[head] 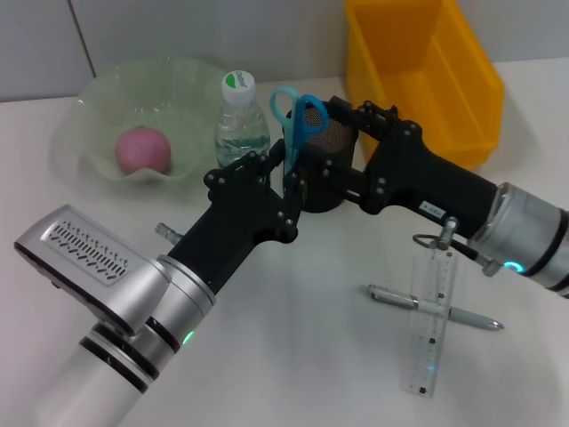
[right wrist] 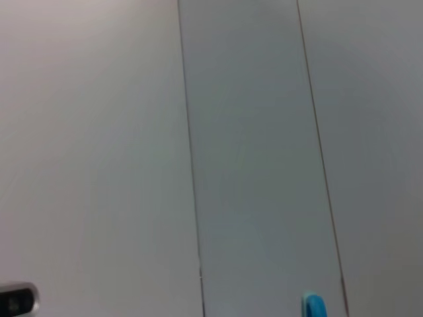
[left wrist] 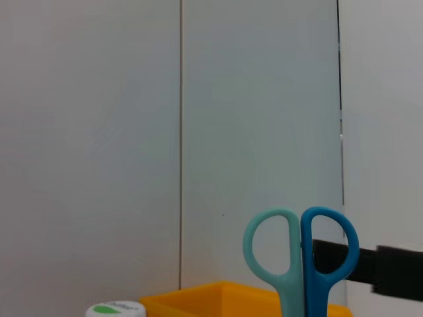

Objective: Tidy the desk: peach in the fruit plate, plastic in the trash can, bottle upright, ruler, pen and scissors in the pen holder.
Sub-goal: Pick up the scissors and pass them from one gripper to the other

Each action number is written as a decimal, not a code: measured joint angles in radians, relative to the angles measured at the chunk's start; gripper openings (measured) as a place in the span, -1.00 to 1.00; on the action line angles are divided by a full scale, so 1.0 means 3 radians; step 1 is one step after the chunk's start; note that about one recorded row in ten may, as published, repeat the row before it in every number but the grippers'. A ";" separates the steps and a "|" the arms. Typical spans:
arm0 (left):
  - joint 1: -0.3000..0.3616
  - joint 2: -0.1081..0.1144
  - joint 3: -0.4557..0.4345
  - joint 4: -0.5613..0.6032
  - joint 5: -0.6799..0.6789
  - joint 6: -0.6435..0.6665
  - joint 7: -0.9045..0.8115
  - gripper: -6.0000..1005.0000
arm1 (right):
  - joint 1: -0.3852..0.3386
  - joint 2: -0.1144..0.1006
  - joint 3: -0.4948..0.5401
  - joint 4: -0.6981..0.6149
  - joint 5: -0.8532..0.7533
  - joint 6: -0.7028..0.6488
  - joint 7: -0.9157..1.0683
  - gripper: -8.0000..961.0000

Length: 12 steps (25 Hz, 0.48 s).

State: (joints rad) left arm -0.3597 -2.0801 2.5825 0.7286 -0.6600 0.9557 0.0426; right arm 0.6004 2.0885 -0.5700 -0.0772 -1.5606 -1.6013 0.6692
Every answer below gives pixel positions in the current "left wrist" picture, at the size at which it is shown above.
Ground clear water bottle green label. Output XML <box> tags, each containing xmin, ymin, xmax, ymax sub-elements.
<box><xmin>83</xmin><ymin>300</ymin><xmax>147</xmax><ymax>317</ymax></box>

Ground blue and teal scissors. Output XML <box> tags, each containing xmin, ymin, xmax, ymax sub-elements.
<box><xmin>242</xmin><ymin>205</ymin><xmax>361</xmax><ymax>317</ymax></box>

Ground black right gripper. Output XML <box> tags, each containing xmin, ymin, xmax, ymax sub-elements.
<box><xmin>311</xmin><ymin>238</ymin><xmax>423</xmax><ymax>302</ymax></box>

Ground yellow plastic bin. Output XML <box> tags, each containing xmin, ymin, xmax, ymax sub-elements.
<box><xmin>138</xmin><ymin>280</ymin><xmax>354</xmax><ymax>317</ymax></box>

